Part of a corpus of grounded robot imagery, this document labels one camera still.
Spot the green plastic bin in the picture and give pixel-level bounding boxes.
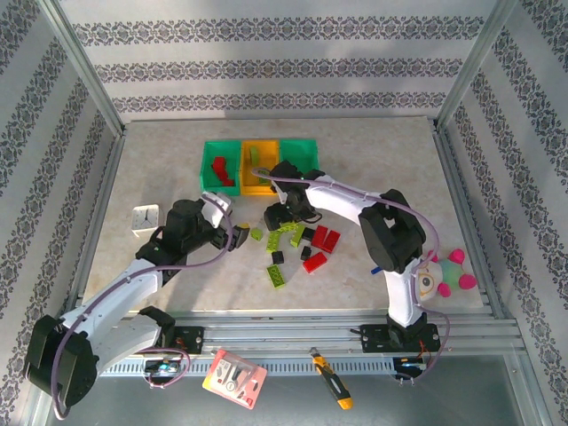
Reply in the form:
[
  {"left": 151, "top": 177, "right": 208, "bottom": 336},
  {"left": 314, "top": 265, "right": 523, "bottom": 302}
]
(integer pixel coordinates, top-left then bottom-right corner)
[
  {"left": 197, "top": 140, "right": 244, "bottom": 193},
  {"left": 278, "top": 138, "right": 323, "bottom": 173}
]

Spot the yellow plastic bin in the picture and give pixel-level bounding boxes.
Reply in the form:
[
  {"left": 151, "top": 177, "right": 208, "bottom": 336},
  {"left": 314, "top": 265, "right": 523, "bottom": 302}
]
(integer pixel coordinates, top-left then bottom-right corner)
[{"left": 239, "top": 139, "right": 281, "bottom": 196}]

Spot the large red lego assembly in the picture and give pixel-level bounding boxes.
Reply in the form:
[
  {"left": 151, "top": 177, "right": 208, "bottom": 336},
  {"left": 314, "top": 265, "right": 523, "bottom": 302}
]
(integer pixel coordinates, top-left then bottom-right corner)
[{"left": 312, "top": 225, "right": 342, "bottom": 255}]

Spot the white square analog clock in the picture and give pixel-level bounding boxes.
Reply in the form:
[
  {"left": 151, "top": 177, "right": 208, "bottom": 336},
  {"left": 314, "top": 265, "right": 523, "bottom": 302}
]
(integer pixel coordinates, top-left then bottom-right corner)
[{"left": 131, "top": 203, "right": 161, "bottom": 239}]

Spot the long lime lego brick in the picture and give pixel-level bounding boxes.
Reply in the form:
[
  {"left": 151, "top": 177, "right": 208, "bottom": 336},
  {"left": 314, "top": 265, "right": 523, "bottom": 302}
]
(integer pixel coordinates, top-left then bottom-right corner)
[{"left": 265, "top": 264, "right": 288, "bottom": 292}]

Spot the red blister pack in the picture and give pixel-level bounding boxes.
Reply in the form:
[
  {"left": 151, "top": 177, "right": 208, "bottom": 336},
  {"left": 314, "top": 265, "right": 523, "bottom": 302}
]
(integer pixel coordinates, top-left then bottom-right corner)
[{"left": 201, "top": 349, "right": 269, "bottom": 410}]

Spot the small circuit board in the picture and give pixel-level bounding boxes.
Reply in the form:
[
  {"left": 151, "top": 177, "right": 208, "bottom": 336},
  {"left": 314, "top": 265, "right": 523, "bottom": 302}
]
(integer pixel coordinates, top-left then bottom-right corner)
[{"left": 144, "top": 359, "right": 183, "bottom": 375}]

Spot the yellow black utility knife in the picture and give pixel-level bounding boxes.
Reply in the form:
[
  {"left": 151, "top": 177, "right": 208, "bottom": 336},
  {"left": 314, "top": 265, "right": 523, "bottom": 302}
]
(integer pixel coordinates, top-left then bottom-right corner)
[{"left": 309, "top": 347, "right": 355, "bottom": 410}]

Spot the white and pink plush toy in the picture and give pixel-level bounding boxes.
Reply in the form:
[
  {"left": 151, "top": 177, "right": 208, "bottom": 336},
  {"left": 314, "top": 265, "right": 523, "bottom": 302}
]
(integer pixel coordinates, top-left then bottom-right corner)
[{"left": 416, "top": 247, "right": 479, "bottom": 308}]

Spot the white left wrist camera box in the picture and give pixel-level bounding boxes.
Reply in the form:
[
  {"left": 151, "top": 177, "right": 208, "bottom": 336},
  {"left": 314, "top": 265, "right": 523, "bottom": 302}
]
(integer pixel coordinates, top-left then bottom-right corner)
[{"left": 200, "top": 191, "right": 235, "bottom": 228}]

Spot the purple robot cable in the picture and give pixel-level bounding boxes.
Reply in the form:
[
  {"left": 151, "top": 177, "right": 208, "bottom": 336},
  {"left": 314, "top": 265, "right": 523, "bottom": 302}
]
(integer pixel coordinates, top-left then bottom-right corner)
[
  {"left": 51, "top": 194, "right": 236, "bottom": 421},
  {"left": 250, "top": 166, "right": 454, "bottom": 387}
]

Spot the aluminium rear frame rail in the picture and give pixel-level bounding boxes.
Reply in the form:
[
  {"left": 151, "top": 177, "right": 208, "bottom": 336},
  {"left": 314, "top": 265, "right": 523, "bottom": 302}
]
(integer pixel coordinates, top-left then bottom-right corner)
[{"left": 120, "top": 115, "right": 438, "bottom": 125}]

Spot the aluminium side frame rail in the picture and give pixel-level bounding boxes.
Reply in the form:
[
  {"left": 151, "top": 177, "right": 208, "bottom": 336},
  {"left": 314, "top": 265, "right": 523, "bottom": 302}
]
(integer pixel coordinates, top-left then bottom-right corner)
[
  {"left": 432, "top": 127, "right": 508, "bottom": 319},
  {"left": 65, "top": 131, "right": 129, "bottom": 314}
]

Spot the aluminium front mounting rail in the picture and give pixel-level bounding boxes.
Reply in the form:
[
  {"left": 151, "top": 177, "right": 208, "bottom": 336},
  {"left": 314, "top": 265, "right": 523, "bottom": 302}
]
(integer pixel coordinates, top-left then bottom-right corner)
[{"left": 43, "top": 310, "right": 523, "bottom": 357}]

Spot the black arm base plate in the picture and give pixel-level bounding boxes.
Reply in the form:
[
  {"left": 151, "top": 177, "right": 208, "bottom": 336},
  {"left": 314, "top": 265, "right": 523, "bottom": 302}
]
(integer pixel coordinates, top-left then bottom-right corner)
[
  {"left": 359, "top": 323, "right": 441, "bottom": 355},
  {"left": 170, "top": 325, "right": 206, "bottom": 355}
]

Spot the slotted grey cable tray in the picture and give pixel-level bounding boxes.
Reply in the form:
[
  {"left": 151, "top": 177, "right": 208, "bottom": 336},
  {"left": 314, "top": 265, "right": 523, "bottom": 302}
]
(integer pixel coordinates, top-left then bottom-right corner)
[{"left": 59, "top": 358, "right": 396, "bottom": 378}]

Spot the aluminium frame post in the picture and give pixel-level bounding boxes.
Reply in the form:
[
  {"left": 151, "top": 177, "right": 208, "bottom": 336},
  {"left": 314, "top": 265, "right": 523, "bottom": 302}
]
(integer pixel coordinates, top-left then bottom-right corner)
[
  {"left": 434, "top": 0, "right": 518, "bottom": 130},
  {"left": 42, "top": 0, "right": 128, "bottom": 137}
]

